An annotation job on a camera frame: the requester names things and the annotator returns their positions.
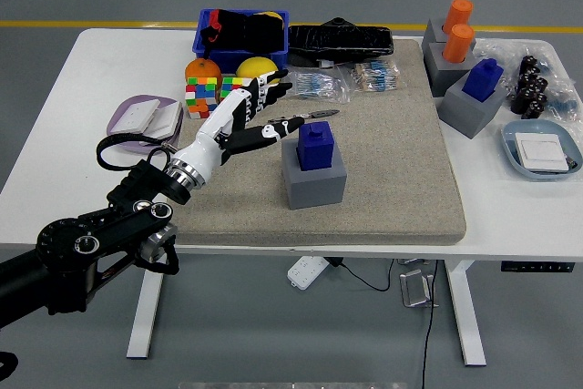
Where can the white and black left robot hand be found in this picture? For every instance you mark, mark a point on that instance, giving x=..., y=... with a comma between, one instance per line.
x=207, y=143

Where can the blue square seal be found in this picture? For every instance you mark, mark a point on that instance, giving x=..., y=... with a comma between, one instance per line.
x=480, y=81
x=319, y=147

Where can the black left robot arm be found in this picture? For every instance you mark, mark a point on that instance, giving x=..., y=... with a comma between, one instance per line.
x=114, y=220

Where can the grey seal holder block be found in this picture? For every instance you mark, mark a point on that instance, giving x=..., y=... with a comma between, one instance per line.
x=467, y=115
x=444, y=77
x=314, y=188
x=432, y=36

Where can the orange cylinder seal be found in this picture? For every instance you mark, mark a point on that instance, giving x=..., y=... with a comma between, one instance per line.
x=459, y=13
x=457, y=45

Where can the multicolour puzzle cube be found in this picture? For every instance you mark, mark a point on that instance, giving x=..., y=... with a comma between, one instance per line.
x=198, y=97
x=232, y=84

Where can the orange fruit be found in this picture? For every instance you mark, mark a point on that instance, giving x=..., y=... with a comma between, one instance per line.
x=202, y=71

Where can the blue plastic bin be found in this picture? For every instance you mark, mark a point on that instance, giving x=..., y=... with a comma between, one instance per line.
x=223, y=57

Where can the yellow lemon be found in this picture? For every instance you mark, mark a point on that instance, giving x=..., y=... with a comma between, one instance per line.
x=255, y=66

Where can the purple oval tray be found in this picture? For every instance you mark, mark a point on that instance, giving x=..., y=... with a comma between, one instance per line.
x=119, y=109

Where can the black cloth with red trim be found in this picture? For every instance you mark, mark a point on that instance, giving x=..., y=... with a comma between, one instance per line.
x=255, y=33

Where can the clear bag of blue resistors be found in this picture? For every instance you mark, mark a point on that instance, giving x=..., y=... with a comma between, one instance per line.
x=319, y=86

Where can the yellow item in bin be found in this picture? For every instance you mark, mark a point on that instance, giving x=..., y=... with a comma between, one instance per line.
x=271, y=14

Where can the white power strip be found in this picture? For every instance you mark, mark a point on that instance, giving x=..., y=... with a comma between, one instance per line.
x=306, y=273

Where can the black plastic-wrapped long object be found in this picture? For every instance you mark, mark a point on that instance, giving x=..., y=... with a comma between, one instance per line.
x=341, y=40

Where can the black plug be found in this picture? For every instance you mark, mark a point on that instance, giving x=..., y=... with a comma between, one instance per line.
x=337, y=262

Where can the clear bag of brown resistors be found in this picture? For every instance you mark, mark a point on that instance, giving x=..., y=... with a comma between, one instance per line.
x=373, y=77

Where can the grey-brown table mat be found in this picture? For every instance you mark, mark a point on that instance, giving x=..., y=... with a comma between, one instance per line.
x=387, y=156

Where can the white table leg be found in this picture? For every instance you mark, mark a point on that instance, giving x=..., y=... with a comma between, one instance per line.
x=467, y=316
x=143, y=316

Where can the light blue oval tray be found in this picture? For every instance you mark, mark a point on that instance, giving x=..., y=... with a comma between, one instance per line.
x=510, y=152

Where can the clear bag of black capacitors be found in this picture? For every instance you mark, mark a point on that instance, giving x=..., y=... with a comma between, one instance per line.
x=528, y=93

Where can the black table control panel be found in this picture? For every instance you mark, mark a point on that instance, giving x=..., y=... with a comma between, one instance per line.
x=537, y=266

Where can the clear bag of blue components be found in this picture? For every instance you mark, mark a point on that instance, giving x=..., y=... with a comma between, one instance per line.
x=565, y=104

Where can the small black connector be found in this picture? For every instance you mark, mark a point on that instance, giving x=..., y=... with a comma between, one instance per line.
x=569, y=162

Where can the white wall switch plate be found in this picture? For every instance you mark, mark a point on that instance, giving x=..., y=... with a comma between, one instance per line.
x=166, y=118
x=134, y=116
x=542, y=152

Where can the flat silver metal bracket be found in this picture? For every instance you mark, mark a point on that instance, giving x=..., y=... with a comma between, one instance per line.
x=412, y=262

